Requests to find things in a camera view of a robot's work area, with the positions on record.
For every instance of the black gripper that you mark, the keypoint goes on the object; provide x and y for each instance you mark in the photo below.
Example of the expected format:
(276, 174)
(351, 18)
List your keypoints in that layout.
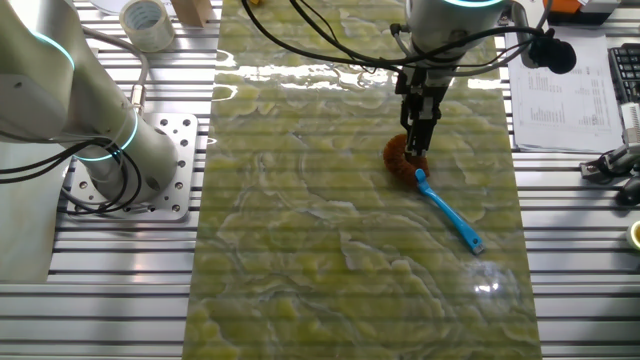
(422, 85)

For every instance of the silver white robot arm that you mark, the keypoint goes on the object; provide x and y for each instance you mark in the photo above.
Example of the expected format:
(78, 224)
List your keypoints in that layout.
(100, 100)

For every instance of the green marble pattern mat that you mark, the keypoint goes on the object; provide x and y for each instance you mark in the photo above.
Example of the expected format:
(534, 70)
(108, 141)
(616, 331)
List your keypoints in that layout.
(325, 250)

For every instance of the paper sheet with printed table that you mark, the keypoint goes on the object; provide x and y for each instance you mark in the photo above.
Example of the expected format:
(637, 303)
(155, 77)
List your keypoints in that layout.
(565, 115)

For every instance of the orange grey device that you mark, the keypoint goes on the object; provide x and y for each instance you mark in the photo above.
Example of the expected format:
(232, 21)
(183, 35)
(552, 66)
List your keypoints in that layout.
(562, 5)

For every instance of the grey metal clamp device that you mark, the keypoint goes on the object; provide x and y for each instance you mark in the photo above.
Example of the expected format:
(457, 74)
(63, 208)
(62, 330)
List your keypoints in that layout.
(617, 161)

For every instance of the white ribbed block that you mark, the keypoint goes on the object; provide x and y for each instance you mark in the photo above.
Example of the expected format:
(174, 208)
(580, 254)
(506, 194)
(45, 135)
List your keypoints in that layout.
(632, 125)

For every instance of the black keyboard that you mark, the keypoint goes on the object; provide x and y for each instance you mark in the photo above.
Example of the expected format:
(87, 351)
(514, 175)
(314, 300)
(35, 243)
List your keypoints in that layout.
(627, 70)

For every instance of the black rounded device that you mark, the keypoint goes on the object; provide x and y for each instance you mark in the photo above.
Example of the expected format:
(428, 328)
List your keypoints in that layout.
(631, 191)

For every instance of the small cardboard box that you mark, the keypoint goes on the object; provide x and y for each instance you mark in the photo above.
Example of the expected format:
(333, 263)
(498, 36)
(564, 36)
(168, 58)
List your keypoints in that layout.
(192, 12)

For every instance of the clear adhesive tape roll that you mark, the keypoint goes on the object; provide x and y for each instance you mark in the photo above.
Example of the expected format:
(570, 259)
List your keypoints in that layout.
(160, 36)

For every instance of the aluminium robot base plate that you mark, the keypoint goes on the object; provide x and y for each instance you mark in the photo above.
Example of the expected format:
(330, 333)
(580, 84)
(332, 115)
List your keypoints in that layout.
(185, 145)

